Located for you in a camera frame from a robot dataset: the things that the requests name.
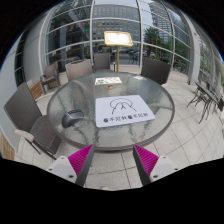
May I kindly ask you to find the dark metal bistro table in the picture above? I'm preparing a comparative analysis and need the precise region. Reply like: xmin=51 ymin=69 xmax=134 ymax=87
xmin=186 ymin=81 xmax=224 ymax=124

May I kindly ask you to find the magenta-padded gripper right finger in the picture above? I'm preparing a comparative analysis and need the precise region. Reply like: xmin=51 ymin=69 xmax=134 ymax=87
xmin=132 ymin=143 xmax=180 ymax=187

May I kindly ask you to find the colourful printed menu card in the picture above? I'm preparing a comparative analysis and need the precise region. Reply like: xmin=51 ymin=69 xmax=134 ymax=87
xmin=94 ymin=76 xmax=123 ymax=86

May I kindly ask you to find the grey wicker chair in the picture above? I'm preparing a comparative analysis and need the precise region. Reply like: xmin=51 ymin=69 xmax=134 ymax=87
xmin=93 ymin=52 xmax=112 ymax=72
xmin=64 ymin=59 xmax=94 ymax=83
xmin=3 ymin=81 xmax=63 ymax=161
xmin=139 ymin=57 xmax=173 ymax=86
xmin=39 ymin=61 xmax=62 ymax=94

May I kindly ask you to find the black computer mouse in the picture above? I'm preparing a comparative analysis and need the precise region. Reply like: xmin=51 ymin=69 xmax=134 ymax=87
xmin=61 ymin=109 xmax=86 ymax=129

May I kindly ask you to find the wooden slat bench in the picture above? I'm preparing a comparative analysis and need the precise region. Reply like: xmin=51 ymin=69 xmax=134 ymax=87
xmin=0 ymin=133 xmax=16 ymax=161
xmin=28 ymin=80 xmax=44 ymax=101

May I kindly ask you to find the white printed mouse pad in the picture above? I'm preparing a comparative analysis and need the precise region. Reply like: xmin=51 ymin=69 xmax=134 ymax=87
xmin=94 ymin=94 xmax=157 ymax=129

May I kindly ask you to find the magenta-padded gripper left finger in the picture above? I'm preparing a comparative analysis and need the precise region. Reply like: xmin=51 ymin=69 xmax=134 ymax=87
xmin=45 ymin=143 xmax=96 ymax=188

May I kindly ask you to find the gold-framed menu stand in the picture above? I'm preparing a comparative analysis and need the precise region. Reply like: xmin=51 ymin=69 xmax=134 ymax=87
xmin=103 ymin=30 xmax=134 ymax=73

